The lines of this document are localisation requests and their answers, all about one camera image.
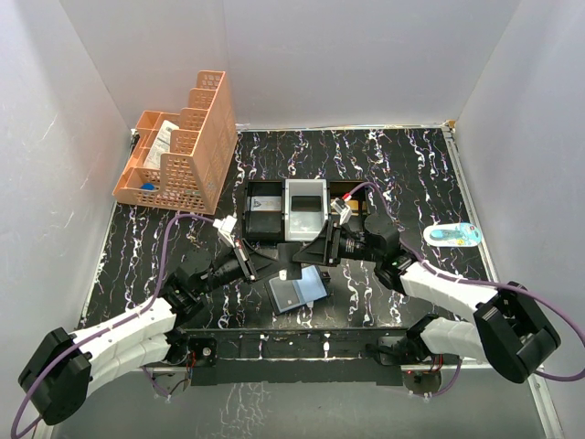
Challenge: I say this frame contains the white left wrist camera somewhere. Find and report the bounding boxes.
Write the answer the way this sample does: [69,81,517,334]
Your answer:
[213,215,239,248]

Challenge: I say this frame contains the black right bin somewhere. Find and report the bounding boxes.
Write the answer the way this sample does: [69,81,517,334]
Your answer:
[328,180,377,231]

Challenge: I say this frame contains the blue white blister pack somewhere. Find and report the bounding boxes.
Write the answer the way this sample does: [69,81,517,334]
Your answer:
[423,222,483,248]

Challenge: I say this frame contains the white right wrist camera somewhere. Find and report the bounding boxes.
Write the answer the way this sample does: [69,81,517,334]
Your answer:
[330,196,353,226]

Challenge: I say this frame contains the white paper packet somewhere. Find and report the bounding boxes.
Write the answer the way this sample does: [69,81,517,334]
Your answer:
[144,120,179,169]

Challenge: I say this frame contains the orange plastic desk organizer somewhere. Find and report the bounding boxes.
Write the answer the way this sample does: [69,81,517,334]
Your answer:
[113,70,238,215]

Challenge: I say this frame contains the black bin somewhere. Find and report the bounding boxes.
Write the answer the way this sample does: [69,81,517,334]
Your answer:
[241,179,284,243]
[328,180,377,231]

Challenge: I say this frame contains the black leather card holder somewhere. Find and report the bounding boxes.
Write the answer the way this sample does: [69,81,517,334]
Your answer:
[264,265,331,316]

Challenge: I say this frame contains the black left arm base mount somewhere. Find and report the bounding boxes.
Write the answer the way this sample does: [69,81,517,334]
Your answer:
[186,337,218,369]

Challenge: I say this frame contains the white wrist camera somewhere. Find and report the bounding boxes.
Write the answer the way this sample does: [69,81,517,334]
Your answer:
[330,196,353,226]
[213,215,239,248]

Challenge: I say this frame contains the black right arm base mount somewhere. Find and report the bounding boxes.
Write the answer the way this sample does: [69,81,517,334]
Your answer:
[364,336,447,373]

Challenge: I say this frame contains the white middle bin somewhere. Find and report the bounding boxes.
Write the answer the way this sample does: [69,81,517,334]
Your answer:
[283,179,329,242]

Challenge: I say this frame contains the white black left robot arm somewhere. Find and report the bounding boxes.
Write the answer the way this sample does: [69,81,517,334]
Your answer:
[17,241,284,425]

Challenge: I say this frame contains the card in left bin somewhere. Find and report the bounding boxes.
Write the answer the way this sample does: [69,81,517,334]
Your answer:
[249,196,282,212]

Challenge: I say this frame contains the black left bin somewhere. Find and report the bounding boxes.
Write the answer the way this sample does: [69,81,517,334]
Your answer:
[241,179,284,243]

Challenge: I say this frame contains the dark card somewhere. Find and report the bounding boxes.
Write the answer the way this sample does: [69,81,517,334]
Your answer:
[291,195,323,212]

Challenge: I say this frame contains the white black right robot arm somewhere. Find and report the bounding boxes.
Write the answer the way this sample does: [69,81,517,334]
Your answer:
[292,214,561,383]

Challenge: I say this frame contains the gold card in right bin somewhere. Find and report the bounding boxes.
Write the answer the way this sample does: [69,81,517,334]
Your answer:
[347,197,369,217]

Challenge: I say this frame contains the black credit card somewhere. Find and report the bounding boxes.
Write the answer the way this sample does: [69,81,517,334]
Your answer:
[277,241,302,281]

